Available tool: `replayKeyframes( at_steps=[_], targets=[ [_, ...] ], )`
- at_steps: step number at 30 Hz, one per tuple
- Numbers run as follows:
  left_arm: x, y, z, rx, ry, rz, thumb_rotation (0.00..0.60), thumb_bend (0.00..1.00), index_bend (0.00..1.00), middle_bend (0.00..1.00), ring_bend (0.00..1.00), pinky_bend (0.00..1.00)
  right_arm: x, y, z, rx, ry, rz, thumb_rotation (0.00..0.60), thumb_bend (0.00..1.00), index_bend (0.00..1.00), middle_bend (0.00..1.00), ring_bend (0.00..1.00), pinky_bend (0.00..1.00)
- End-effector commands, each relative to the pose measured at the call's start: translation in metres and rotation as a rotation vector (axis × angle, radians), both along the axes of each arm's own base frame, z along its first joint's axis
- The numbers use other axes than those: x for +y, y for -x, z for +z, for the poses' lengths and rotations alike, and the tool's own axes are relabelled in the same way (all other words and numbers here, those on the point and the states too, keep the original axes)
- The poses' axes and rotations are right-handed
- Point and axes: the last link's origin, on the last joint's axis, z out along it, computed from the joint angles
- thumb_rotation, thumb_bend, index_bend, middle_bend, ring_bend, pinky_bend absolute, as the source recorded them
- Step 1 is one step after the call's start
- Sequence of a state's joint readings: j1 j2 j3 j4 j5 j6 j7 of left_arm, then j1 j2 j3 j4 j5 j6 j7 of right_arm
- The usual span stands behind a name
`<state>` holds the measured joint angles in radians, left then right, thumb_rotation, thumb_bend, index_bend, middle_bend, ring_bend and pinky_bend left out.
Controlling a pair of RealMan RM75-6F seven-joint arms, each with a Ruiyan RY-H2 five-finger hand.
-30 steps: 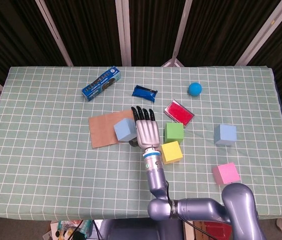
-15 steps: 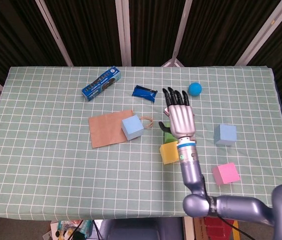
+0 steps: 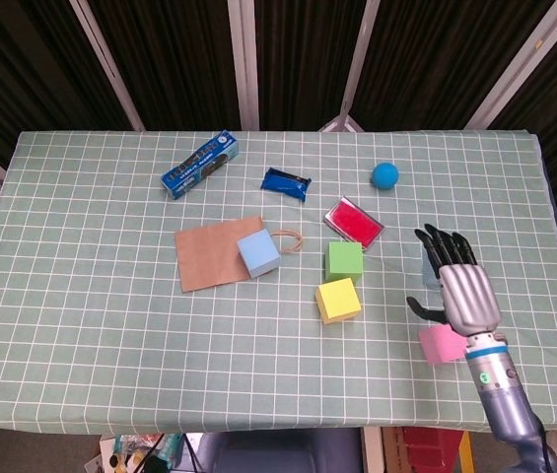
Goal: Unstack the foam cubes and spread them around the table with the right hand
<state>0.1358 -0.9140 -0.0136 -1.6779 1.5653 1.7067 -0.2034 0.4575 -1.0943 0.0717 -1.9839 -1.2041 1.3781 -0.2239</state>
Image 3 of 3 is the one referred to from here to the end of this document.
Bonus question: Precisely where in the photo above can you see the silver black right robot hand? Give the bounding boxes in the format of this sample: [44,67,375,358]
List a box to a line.
[405,224,503,339]

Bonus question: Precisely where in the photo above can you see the light blue foam cube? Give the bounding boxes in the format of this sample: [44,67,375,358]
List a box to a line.
[420,243,442,292]
[236,228,281,280]

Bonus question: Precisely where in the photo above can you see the pink foam cube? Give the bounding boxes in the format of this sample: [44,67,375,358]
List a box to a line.
[418,323,469,367]

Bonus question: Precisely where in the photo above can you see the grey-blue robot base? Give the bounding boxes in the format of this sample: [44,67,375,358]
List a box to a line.
[197,427,364,473]

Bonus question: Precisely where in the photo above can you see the yellow foam cube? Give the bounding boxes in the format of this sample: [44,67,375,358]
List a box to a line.
[313,276,362,325]

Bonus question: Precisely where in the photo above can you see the green foam cube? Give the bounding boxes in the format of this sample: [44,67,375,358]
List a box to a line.
[324,239,364,285]

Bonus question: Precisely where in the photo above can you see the red rectangular tin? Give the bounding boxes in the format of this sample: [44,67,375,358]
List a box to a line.
[323,195,385,253]

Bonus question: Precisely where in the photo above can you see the blue ball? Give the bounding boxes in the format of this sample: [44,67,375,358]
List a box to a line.
[370,161,401,191]

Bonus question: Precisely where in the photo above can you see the red box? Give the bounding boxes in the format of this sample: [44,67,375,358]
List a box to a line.
[402,426,465,468]

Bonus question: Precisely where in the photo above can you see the yellow strip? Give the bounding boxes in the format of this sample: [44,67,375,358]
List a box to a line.
[456,430,475,473]

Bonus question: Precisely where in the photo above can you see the brown cardboard box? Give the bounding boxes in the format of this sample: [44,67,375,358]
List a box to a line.
[381,426,407,473]

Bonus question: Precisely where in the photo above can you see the white table leg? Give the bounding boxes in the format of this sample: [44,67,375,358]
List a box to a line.
[360,426,386,473]

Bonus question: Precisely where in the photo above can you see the blue snack packet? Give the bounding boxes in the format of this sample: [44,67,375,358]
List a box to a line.
[259,167,313,203]

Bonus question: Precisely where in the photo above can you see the brown paper bag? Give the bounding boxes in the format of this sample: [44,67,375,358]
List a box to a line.
[174,215,305,294]

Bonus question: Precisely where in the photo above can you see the blue cookie box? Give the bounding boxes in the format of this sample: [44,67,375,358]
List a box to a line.
[160,129,240,201]

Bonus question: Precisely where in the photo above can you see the green checked tablecloth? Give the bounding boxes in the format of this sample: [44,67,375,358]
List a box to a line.
[0,129,557,438]

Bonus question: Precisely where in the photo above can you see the colourful printed package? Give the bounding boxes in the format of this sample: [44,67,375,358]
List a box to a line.
[109,433,183,473]

